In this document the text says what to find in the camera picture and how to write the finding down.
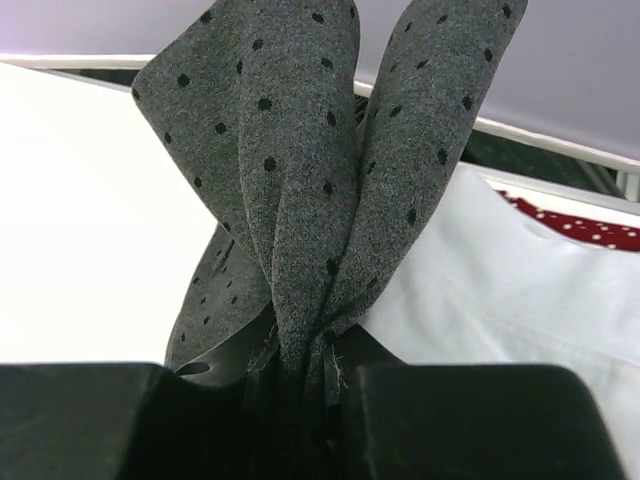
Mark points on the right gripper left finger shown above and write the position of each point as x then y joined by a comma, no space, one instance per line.
135,420

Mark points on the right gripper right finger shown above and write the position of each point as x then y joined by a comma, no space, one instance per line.
390,420

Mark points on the red polka dot skirt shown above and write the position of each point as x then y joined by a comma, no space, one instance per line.
608,235

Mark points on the white skirt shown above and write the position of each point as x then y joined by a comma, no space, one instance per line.
485,283

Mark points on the dark grey dotted skirt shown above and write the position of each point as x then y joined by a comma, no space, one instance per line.
255,104

